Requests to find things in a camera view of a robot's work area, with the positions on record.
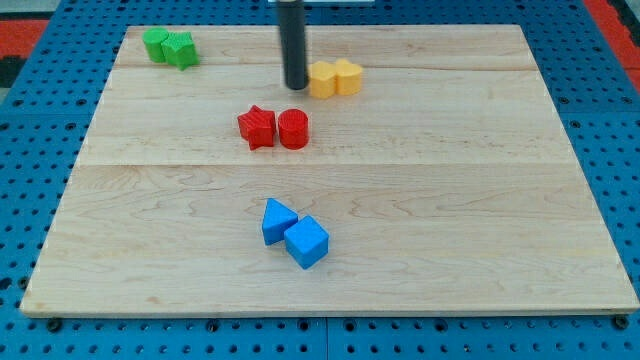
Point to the green cylinder block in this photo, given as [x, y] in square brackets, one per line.
[153, 39]

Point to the yellow heart block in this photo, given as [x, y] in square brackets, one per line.
[322, 79]

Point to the red star block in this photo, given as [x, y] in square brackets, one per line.
[257, 127]

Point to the light wooden board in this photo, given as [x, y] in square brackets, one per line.
[448, 186]

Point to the green star block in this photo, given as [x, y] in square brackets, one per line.
[179, 50]

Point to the blue triangle block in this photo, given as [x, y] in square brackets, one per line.
[277, 218]

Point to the blue cube block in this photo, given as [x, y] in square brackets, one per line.
[307, 242]

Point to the red cylinder block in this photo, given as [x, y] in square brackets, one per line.
[293, 128]

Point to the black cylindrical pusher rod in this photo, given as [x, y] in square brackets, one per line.
[291, 23]

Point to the yellow pentagon block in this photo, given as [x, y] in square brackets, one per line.
[348, 77]

